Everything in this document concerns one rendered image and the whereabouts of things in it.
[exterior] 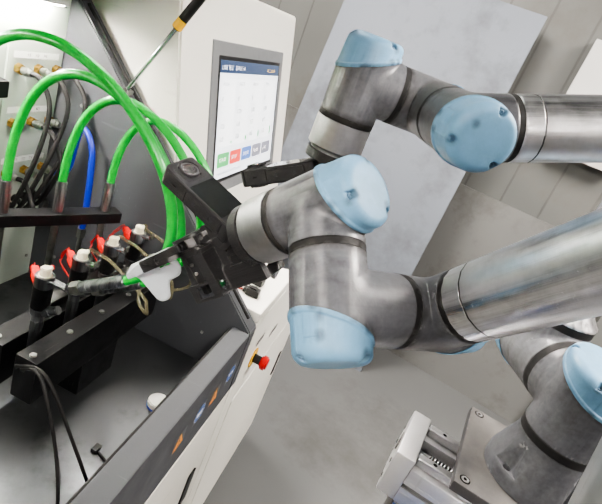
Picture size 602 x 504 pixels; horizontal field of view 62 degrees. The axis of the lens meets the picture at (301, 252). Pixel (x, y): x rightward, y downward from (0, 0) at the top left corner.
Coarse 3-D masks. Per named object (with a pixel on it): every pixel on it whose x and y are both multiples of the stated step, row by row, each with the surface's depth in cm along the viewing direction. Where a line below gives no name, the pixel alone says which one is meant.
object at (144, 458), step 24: (240, 336) 102; (216, 360) 93; (192, 384) 85; (216, 384) 93; (168, 408) 79; (192, 408) 83; (144, 432) 73; (168, 432) 75; (192, 432) 92; (120, 456) 68; (144, 456) 70; (168, 456) 82; (96, 480) 64; (120, 480) 65; (144, 480) 73
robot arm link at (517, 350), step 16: (592, 320) 80; (512, 336) 85; (528, 336) 82; (544, 336) 81; (560, 336) 80; (576, 336) 79; (592, 336) 80; (512, 352) 84; (528, 352) 81; (512, 368) 86
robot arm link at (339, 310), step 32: (288, 256) 48; (320, 256) 44; (352, 256) 45; (320, 288) 43; (352, 288) 44; (384, 288) 46; (288, 320) 46; (320, 320) 42; (352, 320) 42; (384, 320) 45; (320, 352) 42; (352, 352) 42
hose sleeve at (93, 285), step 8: (88, 280) 72; (96, 280) 71; (104, 280) 70; (112, 280) 70; (120, 280) 69; (80, 288) 71; (88, 288) 71; (96, 288) 71; (104, 288) 70; (112, 288) 70
